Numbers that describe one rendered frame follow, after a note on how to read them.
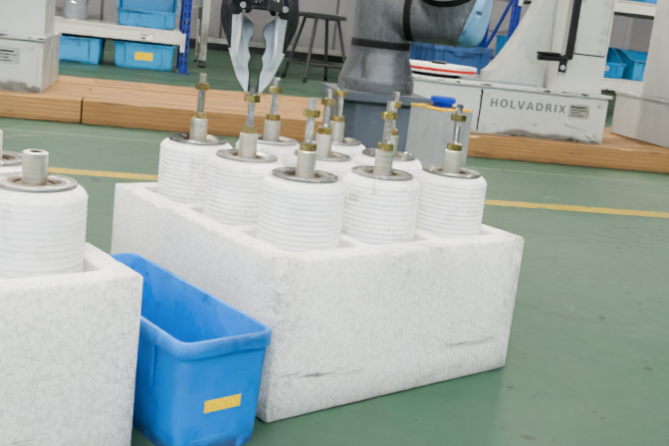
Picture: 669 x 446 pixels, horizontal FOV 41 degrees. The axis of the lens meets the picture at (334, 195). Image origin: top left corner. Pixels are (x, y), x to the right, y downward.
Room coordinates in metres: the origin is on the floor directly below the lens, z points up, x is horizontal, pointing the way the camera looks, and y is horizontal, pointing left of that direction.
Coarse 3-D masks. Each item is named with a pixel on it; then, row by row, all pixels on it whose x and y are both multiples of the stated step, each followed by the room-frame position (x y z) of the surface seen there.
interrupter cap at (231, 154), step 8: (216, 152) 1.07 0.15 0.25; (224, 152) 1.08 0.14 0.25; (232, 152) 1.09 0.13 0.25; (256, 152) 1.11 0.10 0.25; (264, 152) 1.11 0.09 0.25; (240, 160) 1.05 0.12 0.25; (248, 160) 1.05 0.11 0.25; (256, 160) 1.05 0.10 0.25; (264, 160) 1.06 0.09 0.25; (272, 160) 1.07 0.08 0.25
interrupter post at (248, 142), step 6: (240, 132) 1.08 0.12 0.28; (240, 138) 1.08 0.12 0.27; (246, 138) 1.07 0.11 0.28; (252, 138) 1.08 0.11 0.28; (240, 144) 1.08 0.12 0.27; (246, 144) 1.07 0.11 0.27; (252, 144) 1.08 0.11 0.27; (240, 150) 1.08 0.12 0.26; (246, 150) 1.07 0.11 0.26; (252, 150) 1.08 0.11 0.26; (240, 156) 1.08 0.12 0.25; (246, 156) 1.07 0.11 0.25; (252, 156) 1.08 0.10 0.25
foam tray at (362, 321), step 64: (128, 192) 1.15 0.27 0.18; (192, 256) 1.02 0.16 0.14; (256, 256) 0.92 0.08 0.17; (320, 256) 0.92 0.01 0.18; (384, 256) 0.98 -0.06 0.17; (448, 256) 1.05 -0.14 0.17; (512, 256) 1.12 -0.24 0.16; (320, 320) 0.92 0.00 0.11; (384, 320) 0.99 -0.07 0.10; (448, 320) 1.06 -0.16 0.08; (320, 384) 0.93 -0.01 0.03; (384, 384) 1.00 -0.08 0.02
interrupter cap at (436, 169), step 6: (426, 168) 1.13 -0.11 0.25; (432, 168) 1.15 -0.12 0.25; (438, 168) 1.16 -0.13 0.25; (462, 168) 1.18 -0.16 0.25; (438, 174) 1.12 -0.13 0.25; (444, 174) 1.11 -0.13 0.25; (450, 174) 1.11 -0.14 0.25; (456, 174) 1.11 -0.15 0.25; (462, 174) 1.12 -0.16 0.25; (468, 174) 1.13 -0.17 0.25; (474, 174) 1.14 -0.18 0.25; (480, 174) 1.14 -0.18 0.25
